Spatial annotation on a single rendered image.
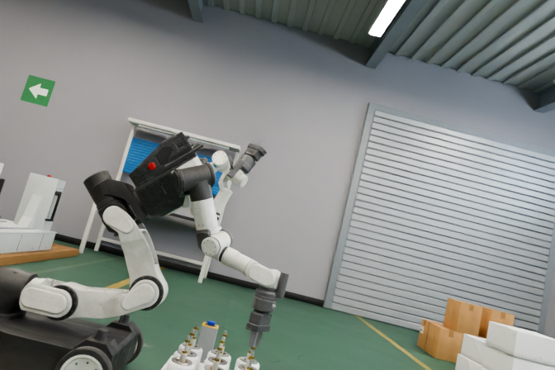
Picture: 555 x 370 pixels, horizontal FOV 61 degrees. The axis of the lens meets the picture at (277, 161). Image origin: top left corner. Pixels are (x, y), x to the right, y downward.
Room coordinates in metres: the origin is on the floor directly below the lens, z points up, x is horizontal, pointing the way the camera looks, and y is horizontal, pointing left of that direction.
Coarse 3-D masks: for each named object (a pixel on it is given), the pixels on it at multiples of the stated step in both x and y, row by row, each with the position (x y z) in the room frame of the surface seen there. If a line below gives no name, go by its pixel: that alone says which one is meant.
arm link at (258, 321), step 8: (256, 296) 1.85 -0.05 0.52; (256, 304) 1.84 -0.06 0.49; (264, 304) 1.83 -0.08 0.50; (272, 304) 1.84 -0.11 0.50; (256, 312) 1.85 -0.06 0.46; (264, 312) 1.85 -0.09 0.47; (256, 320) 1.83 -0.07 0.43; (264, 320) 1.85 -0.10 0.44; (248, 328) 1.82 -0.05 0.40; (256, 328) 1.82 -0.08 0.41; (264, 328) 1.86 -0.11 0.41
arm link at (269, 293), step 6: (276, 270) 1.89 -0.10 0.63; (276, 276) 1.83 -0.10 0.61; (282, 276) 1.84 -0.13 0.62; (288, 276) 1.85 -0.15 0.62; (276, 282) 1.84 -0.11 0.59; (282, 282) 1.84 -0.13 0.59; (258, 288) 1.86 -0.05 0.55; (264, 288) 1.84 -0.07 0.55; (270, 288) 1.84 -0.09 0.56; (276, 288) 1.86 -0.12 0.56; (282, 288) 1.84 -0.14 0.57; (258, 294) 1.84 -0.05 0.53; (264, 294) 1.83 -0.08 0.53; (270, 294) 1.83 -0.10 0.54; (276, 294) 1.84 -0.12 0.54; (282, 294) 1.84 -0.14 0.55; (270, 300) 1.83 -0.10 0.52; (276, 300) 1.86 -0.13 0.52
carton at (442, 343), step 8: (432, 328) 5.09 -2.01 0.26; (440, 328) 4.89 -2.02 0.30; (432, 336) 5.05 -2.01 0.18; (440, 336) 4.89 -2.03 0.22; (448, 336) 4.89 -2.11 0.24; (456, 336) 4.89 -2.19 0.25; (432, 344) 5.01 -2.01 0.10; (440, 344) 4.89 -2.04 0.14; (448, 344) 4.89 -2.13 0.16; (456, 344) 4.89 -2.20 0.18; (432, 352) 4.98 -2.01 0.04; (440, 352) 4.89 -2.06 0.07; (448, 352) 4.89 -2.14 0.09; (456, 352) 4.89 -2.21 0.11; (448, 360) 4.89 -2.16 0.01; (456, 360) 4.89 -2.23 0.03
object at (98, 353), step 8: (72, 352) 1.81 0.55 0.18; (80, 352) 1.81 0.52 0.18; (88, 352) 1.81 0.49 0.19; (96, 352) 1.81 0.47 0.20; (64, 360) 1.80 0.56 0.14; (72, 360) 1.80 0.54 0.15; (80, 360) 1.82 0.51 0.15; (88, 360) 1.82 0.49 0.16; (96, 360) 1.81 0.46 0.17; (104, 360) 1.81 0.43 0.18; (56, 368) 1.80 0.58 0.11; (64, 368) 1.81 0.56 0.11; (72, 368) 1.82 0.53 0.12; (80, 368) 1.82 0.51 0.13; (88, 368) 1.82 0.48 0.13; (96, 368) 1.82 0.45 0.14; (104, 368) 1.81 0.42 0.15
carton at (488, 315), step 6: (486, 312) 5.03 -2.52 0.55; (492, 312) 4.92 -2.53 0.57; (498, 312) 4.92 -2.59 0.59; (504, 312) 4.95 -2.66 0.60; (486, 318) 5.01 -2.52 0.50; (492, 318) 4.92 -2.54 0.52; (498, 318) 4.92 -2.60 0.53; (504, 318) 4.92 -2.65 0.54; (510, 318) 4.92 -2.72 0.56; (480, 324) 5.13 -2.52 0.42; (486, 324) 4.99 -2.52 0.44; (504, 324) 4.92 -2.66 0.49; (510, 324) 4.92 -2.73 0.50; (480, 330) 5.11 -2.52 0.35; (486, 330) 4.97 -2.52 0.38
